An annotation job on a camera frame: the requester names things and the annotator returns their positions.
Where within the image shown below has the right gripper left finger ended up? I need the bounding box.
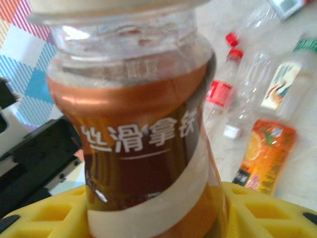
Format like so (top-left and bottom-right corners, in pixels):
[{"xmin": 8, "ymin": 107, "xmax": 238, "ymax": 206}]
[{"xmin": 0, "ymin": 184, "xmax": 91, "ymax": 238}]

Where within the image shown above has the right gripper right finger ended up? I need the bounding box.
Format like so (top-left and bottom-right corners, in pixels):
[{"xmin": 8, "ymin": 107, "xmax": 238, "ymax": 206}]
[{"xmin": 220, "ymin": 181, "xmax": 317, "ymax": 238}]

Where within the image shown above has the orange juice bottle black label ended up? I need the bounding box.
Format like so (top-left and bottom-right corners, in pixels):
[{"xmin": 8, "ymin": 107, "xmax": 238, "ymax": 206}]
[{"xmin": 231, "ymin": 118, "xmax": 298, "ymax": 196}]

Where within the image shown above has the brown coffee drink bottle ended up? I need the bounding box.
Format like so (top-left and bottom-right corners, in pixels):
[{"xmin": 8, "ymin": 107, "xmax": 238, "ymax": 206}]
[{"xmin": 26, "ymin": 0, "xmax": 228, "ymax": 238}]

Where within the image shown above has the clear bottle red label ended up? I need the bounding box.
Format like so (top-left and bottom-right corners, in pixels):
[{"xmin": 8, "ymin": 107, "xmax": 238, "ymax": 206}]
[{"xmin": 203, "ymin": 47, "xmax": 245, "ymax": 119}]

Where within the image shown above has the milky bottle illustrated label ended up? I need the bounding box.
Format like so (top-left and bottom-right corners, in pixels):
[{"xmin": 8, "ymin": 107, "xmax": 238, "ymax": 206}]
[{"xmin": 259, "ymin": 36, "xmax": 317, "ymax": 122}]

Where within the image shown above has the clear bottle white cap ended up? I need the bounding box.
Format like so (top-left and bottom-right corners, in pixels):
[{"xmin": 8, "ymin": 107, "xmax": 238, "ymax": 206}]
[{"xmin": 222, "ymin": 0, "xmax": 280, "ymax": 139}]

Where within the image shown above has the plaid fabric backdrop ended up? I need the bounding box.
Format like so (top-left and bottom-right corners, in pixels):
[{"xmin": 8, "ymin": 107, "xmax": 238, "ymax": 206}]
[{"xmin": 0, "ymin": 0, "xmax": 85, "ymax": 199}]

